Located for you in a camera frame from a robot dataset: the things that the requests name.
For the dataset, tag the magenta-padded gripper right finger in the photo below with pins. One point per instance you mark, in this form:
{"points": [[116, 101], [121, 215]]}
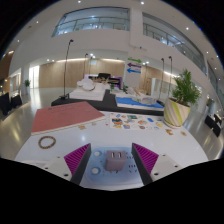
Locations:
{"points": [[146, 159]]}

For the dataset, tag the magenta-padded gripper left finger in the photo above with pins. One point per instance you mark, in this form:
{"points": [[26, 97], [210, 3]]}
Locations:
{"points": [[77, 159]]}

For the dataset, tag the small grey-purple charger block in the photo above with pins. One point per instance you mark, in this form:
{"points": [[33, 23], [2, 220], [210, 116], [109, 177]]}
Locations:
{"points": [[115, 160]]}

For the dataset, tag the light blue power strip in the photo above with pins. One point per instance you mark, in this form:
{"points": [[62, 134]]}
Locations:
{"points": [[98, 178]]}

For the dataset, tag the orange figure sticker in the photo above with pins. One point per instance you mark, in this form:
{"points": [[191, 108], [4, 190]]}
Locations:
{"points": [[169, 131]]}

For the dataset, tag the round orange sticker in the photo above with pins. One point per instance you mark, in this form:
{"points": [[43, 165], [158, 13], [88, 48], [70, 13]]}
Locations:
{"points": [[183, 133]]}

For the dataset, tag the pink hardcover book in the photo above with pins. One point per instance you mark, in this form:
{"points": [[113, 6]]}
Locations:
{"points": [[66, 115]]}

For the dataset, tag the blue-based architectural model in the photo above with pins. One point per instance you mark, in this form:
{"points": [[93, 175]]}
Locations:
{"points": [[140, 102]]}

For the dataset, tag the green plant in striped pot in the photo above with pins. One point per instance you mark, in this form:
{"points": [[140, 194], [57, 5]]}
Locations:
{"points": [[178, 111]]}

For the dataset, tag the black display platform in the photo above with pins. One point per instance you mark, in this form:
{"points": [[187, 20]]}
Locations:
{"points": [[108, 101]]}

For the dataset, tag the white architectural model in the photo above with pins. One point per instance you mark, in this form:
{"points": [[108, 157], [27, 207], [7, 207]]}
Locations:
{"points": [[88, 90]]}

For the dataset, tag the group of black chairs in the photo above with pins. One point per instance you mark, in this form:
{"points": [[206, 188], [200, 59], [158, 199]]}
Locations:
{"points": [[8, 101], [213, 123]]}

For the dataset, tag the black piano with purple screen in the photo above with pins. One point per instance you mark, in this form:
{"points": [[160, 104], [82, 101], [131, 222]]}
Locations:
{"points": [[106, 78]]}

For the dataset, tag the white pillar with arrow signs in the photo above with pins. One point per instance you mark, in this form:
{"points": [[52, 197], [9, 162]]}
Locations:
{"points": [[133, 71]]}

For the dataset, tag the distant green potted plant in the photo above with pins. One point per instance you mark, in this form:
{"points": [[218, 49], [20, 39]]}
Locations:
{"points": [[26, 83]]}

